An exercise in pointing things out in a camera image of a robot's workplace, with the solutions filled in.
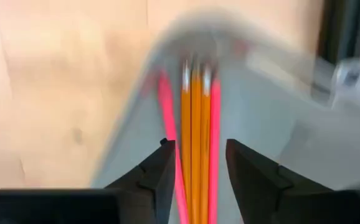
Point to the grey plastic bin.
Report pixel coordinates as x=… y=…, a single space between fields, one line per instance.
x=261 y=109

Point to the pink pencil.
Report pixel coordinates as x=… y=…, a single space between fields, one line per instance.
x=169 y=115
x=215 y=124

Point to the orange pencil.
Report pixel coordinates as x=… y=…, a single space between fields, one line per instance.
x=186 y=124
x=205 y=124
x=196 y=124

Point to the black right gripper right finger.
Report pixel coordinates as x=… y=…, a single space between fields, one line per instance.
x=251 y=180

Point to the white mounting bracket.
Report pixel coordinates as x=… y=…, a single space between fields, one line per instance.
x=351 y=77

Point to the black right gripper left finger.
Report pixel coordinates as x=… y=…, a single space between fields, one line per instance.
x=158 y=174

